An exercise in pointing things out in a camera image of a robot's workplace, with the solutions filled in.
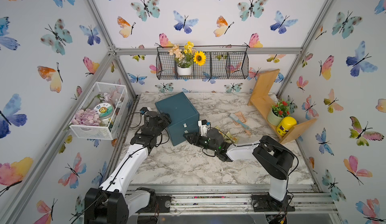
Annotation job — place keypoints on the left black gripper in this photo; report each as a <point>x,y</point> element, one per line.
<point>164,120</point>

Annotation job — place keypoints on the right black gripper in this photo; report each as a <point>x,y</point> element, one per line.
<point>195,137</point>

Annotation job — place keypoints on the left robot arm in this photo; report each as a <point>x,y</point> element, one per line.
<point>109,204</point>

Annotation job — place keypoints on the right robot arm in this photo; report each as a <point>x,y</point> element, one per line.
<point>276,159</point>

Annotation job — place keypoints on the teal drawer cabinet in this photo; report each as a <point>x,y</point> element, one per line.
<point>183,114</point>

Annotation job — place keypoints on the round green tin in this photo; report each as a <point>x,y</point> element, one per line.
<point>104,110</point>

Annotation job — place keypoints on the pink artificial flowers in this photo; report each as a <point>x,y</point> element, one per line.
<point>88,117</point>

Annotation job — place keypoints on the white pot with flowers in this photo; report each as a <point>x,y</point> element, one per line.
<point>186,57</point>

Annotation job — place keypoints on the wooden zigzag shelf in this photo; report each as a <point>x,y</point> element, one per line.
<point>262,101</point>

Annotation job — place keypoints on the green pot red flowers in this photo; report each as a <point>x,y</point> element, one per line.
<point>279,110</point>

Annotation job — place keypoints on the yellow canister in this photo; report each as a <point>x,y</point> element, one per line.
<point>285,125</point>

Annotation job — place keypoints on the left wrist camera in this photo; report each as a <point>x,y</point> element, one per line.
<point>144,110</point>

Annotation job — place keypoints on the white wire wall basket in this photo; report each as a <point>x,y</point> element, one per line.
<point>117,96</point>

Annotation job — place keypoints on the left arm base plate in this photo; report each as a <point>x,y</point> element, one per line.
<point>158,204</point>

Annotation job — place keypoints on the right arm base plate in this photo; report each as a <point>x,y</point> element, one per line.
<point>266,203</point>

